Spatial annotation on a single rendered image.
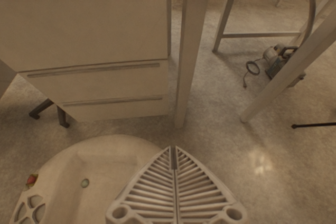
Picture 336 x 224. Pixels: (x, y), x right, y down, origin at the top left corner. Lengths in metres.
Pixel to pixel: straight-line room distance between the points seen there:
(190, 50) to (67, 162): 0.55
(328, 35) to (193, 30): 0.43
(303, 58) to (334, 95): 1.06
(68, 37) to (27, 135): 0.97
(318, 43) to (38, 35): 0.83
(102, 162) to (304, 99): 1.46
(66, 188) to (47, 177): 0.07
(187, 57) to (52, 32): 0.37
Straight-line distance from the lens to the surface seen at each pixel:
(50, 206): 0.60
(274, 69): 1.41
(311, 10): 1.38
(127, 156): 0.52
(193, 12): 0.39
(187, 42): 0.43
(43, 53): 0.54
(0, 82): 1.38
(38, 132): 1.29
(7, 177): 1.29
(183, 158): 0.16
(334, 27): 0.67
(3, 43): 0.58
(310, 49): 0.70
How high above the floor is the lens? 0.84
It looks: 60 degrees down
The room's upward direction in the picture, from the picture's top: 1 degrees counter-clockwise
